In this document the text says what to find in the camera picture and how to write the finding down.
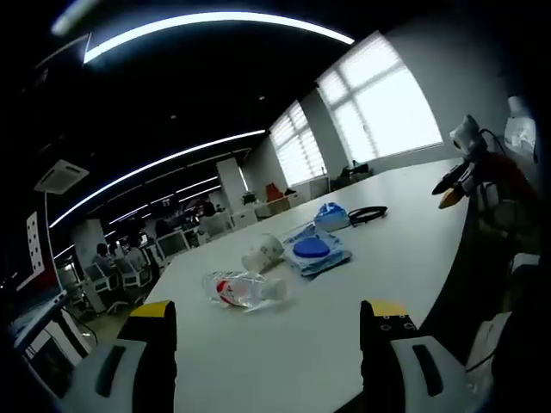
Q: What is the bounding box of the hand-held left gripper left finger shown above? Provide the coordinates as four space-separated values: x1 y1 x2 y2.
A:
54 300 178 413

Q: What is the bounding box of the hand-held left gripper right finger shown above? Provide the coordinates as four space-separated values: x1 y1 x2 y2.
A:
359 299 491 413

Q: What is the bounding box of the clear plastic water bottle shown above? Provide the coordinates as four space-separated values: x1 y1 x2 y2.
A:
201 269 289 311

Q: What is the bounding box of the blue tissue pack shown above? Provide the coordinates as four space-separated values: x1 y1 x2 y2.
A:
313 200 349 232

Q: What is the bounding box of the white-blue wipes packet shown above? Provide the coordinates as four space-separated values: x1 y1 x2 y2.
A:
282 225 353 277

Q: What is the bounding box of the white printed paper cup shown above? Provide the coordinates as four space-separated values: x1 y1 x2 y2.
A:
240 232 286 273

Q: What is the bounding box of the group of white office chairs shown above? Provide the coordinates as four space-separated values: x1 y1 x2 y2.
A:
80 252 157 314

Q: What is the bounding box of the white worn device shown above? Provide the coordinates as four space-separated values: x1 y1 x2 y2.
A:
503 96 538 157

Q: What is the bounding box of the person's dark red clothing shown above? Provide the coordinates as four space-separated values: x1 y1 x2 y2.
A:
475 151 544 259

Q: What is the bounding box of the window with white blinds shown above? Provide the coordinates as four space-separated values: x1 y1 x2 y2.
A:
268 99 329 188
315 31 445 167

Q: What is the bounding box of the white table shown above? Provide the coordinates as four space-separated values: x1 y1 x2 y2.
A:
144 157 471 413

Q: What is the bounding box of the long curved ceiling light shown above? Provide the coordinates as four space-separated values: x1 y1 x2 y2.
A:
83 11 356 65
48 127 267 229

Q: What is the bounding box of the ceiling air conditioner vent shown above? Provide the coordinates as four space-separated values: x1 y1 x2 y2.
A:
34 158 91 193

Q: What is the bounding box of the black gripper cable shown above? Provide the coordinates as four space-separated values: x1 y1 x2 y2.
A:
479 127 507 157

